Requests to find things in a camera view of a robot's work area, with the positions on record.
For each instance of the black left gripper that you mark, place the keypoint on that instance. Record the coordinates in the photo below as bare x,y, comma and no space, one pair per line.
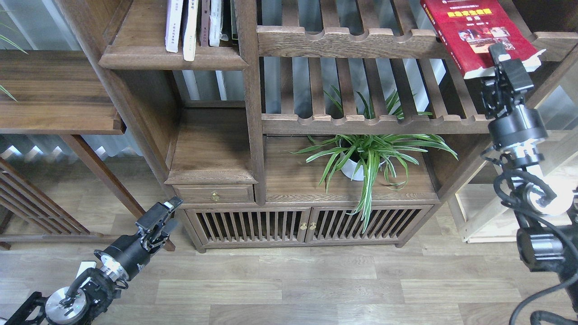
128,254

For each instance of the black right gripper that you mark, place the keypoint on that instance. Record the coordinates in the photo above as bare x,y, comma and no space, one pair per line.
515,129

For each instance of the red cover book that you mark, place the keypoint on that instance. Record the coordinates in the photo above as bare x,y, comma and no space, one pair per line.
468,28

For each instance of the yellow green cover book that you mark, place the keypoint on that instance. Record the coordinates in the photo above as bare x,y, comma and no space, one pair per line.
189,27

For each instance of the pale lavender cover book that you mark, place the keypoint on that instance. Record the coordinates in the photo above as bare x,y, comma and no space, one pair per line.
173,25

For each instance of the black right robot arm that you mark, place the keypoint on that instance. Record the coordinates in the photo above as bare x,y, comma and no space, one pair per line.
546,213

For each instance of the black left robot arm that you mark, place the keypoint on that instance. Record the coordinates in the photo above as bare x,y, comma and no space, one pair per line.
93,290

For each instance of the brass drawer knob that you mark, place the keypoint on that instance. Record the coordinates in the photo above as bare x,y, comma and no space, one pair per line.
215,196

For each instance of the white bar on floor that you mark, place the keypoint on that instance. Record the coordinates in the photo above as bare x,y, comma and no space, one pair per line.
84,265

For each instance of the dark wooden bookshelf cabinet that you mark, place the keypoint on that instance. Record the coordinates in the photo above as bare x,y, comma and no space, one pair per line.
230,120

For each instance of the spider plant green leaves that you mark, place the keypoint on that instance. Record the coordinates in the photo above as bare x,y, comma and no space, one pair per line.
369,155

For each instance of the dark wooden side table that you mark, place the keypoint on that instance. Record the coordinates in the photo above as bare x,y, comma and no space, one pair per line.
58,93

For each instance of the white plant pot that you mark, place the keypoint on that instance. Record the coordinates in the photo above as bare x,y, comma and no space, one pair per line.
351,170

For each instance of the white spine upright book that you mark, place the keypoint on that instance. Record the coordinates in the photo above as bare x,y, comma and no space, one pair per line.
217,31

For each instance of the dark green upright book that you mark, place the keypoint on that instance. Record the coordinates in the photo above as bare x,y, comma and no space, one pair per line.
233,22

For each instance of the brown spine upright book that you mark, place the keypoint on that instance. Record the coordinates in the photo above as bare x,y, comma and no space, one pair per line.
204,23

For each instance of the green leaves at left edge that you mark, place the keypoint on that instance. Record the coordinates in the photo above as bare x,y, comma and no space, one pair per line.
9,63

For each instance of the light wooden shelf frame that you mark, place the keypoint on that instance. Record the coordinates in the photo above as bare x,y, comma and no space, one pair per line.
476,209

